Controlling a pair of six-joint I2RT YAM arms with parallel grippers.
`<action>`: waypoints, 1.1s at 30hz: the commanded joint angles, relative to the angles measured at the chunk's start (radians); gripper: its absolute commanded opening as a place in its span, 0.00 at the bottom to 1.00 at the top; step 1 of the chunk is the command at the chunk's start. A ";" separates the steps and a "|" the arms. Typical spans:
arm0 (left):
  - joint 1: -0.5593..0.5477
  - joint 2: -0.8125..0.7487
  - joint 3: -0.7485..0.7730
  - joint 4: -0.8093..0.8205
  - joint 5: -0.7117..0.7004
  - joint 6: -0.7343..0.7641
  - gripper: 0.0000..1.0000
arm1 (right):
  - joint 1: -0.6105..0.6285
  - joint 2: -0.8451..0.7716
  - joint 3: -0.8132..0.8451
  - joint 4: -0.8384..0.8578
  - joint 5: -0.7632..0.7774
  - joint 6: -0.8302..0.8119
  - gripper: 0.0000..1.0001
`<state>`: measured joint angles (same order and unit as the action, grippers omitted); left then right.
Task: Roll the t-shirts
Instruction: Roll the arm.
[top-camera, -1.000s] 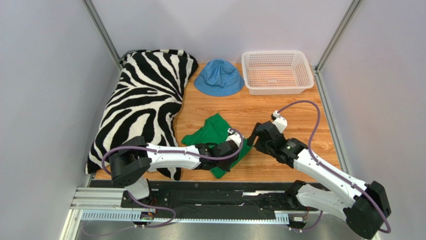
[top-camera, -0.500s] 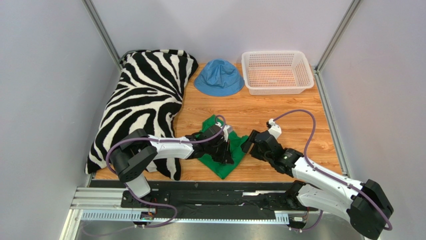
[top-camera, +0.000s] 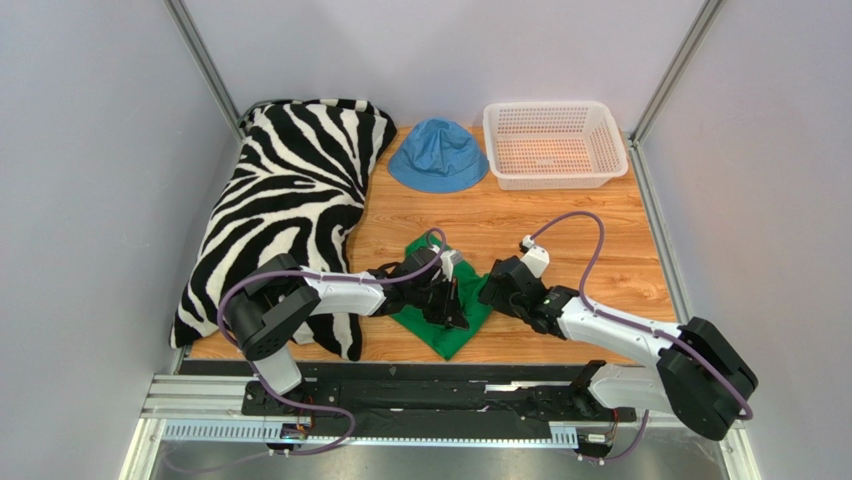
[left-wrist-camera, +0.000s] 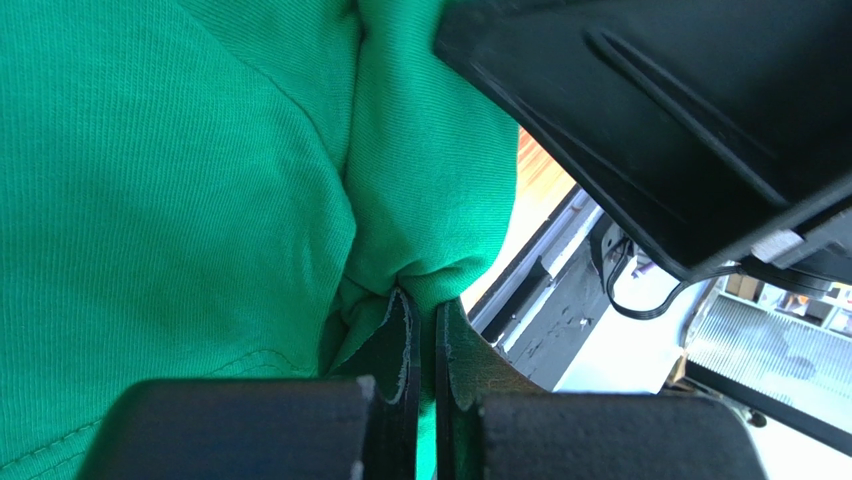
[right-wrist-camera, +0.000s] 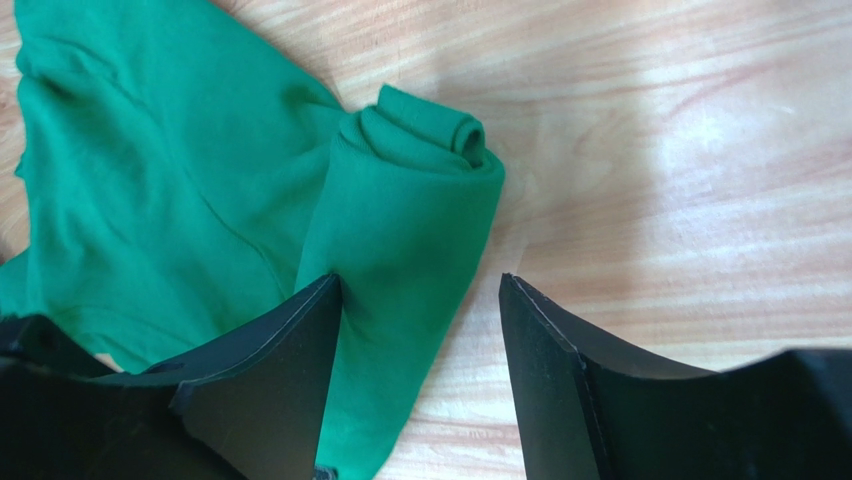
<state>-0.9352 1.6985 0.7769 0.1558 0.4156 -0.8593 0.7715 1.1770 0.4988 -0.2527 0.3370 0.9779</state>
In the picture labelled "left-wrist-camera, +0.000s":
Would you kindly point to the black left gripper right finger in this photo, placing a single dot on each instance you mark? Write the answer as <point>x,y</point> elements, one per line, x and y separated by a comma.
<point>495,423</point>

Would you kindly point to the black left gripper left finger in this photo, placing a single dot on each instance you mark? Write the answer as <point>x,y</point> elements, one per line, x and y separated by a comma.
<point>359,423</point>

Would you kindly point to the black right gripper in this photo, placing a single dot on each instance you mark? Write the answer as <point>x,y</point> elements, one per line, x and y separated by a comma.
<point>710,131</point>

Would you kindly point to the green t shirt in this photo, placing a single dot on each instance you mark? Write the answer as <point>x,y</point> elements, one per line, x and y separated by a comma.
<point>233,189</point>

